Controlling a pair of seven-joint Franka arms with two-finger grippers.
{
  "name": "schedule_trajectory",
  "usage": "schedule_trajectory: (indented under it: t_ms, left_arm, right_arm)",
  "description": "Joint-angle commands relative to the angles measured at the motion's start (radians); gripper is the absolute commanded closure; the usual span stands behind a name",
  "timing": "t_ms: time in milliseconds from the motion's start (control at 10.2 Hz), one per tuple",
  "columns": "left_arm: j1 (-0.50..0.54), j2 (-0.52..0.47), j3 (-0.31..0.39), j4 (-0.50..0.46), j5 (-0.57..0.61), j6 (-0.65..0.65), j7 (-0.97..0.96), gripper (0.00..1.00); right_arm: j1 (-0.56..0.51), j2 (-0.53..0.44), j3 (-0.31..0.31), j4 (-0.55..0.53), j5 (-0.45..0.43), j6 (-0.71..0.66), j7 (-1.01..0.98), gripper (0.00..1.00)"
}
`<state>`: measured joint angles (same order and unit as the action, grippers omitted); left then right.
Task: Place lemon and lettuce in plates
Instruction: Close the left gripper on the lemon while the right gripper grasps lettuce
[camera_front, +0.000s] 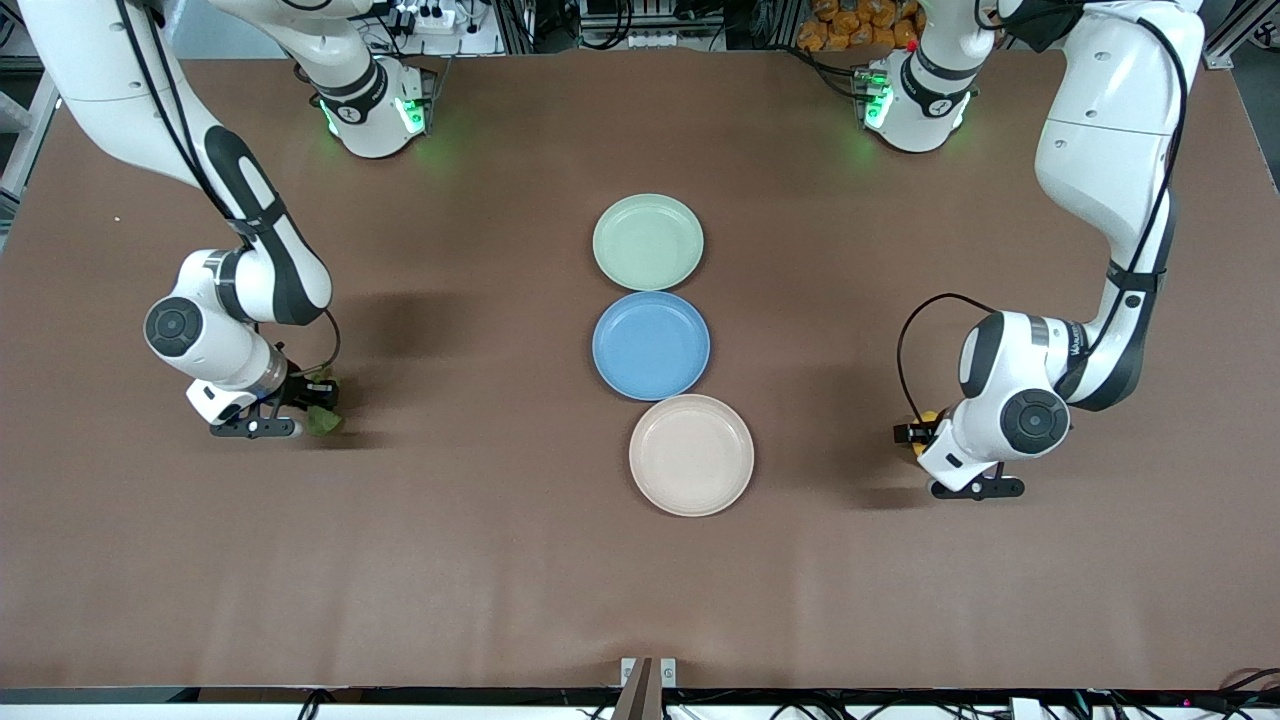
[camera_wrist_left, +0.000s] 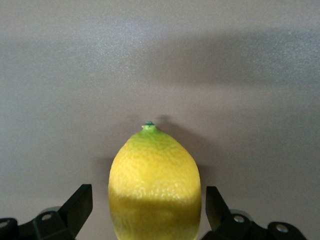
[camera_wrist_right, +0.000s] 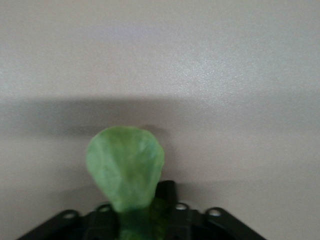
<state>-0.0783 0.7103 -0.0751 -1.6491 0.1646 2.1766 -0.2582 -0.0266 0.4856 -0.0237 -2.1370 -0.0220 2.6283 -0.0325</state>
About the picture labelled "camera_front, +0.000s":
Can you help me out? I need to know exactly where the green lettuce leaf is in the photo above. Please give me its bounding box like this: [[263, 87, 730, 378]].
[[303, 380, 344, 438]]

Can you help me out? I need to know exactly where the brown table cover sheet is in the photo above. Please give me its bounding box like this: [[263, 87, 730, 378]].
[[0, 50, 1280, 691]]

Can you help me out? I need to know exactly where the white round plate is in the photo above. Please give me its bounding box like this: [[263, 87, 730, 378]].
[[628, 393, 756, 518]]

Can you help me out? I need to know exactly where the blue round plate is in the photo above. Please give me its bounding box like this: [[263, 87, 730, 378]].
[[591, 290, 712, 402]]

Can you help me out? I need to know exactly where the pale green round plate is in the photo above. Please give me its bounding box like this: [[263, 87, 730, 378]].
[[592, 193, 705, 292]]

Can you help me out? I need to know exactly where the white power strip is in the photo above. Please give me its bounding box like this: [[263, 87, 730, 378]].
[[385, 0, 463, 33]]

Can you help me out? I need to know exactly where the orange items pile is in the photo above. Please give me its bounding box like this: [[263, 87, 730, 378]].
[[797, 0, 921, 53]]

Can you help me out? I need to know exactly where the dark equipment shelf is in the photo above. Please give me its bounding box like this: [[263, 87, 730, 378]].
[[495, 0, 801, 53]]

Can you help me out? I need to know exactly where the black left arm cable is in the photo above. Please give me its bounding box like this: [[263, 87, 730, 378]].
[[896, 15, 1191, 426]]

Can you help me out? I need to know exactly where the aluminium frame profile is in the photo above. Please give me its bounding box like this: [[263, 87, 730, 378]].
[[1205, 0, 1280, 71], [0, 70, 59, 231]]

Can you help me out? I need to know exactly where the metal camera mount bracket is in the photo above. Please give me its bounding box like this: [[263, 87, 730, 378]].
[[620, 657, 678, 720]]

